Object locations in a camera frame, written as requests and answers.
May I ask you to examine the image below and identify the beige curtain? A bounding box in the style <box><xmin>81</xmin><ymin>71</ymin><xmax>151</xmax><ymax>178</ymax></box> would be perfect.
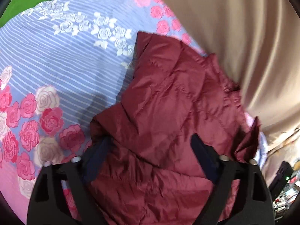
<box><xmin>163</xmin><ymin>0</ymin><xmax>299</xmax><ymax>184</ymax></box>

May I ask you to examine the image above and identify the pink rose floral bedsheet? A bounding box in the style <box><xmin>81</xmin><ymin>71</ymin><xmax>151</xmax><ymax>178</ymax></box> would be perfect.
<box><xmin>0</xmin><ymin>0</ymin><xmax>268</xmax><ymax>224</ymax></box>

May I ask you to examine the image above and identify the cluttered shelf with items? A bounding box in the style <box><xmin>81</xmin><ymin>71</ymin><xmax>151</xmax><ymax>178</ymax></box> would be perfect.
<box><xmin>269</xmin><ymin>161</ymin><xmax>299</xmax><ymax>222</ymax></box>

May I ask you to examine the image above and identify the maroon quilted puffer jacket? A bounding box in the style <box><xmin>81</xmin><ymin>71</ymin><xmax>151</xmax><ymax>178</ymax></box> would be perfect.
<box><xmin>91</xmin><ymin>32</ymin><xmax>259</xmax><ymax>224</ymax></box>

